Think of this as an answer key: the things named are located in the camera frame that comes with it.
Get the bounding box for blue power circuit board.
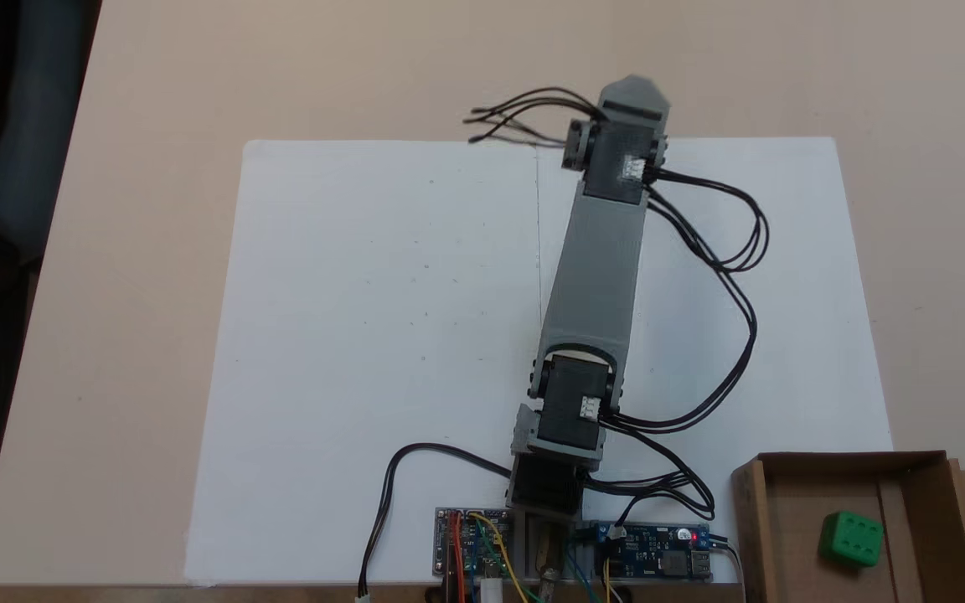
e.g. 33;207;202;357
594;522;715;581

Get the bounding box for black wrist wire loop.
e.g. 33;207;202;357
465;86;611;148

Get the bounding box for green dice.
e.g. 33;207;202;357
818;511;886;571

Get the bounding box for grey wedge fixed gripper finger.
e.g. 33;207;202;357
603;74;671;111

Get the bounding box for black cable on table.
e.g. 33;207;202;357
357;443;519;602

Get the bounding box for long black arm wires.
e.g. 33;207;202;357
583;166;771;522

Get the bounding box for brown cardboard box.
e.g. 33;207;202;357
730;451;965;603

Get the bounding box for coloured jumper wire bundle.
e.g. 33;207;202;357
441;509;535;603

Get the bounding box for white paper sheet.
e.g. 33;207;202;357
183;137;896;587

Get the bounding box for motor controller circuit board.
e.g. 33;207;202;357
434;506;514;581

